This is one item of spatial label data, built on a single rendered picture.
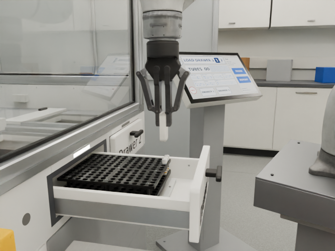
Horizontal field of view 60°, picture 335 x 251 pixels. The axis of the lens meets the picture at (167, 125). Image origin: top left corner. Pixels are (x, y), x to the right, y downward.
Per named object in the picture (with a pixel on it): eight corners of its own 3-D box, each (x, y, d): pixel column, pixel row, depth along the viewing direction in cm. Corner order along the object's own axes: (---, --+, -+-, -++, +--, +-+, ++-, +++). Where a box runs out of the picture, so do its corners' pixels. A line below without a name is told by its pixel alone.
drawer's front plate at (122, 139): (142, 145, 118) (142, 118, 115) (116, 171, 90) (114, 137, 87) (138, 145, 118) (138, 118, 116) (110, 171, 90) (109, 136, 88)
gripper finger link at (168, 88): (166, 65, 70) (172, 65, 69) (168, 111, 72) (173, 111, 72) (163, 66, 66) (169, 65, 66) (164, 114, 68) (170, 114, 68)
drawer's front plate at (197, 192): (208, 182, 82) (210, 145, 79) (198, 244, 54) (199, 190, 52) (202, 182, 82) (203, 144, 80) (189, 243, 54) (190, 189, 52)
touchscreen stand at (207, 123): (265, 260, 171) (280, 87, 149) (209, 295, 146) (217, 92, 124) (208, 222, 211) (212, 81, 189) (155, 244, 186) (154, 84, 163)
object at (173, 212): (202, 179, 80) (202, 158, 79) (190, 231, 56) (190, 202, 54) (70, 168, 88) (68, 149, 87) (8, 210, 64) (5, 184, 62)
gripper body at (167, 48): (140, 39, 64) (141, 81, 66) (178, 38, 62) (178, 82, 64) (149, 41, 71) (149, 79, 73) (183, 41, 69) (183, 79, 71)
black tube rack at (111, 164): (170, 181, 78) (170, 158, 77) (154, 214, 61) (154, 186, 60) (93, 175, 82) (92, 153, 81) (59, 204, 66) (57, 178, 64)
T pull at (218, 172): (222, 170, 69) (222, 165, 69) (221, 183, 62) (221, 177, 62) (206, 169, 70) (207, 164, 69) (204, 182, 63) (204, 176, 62)
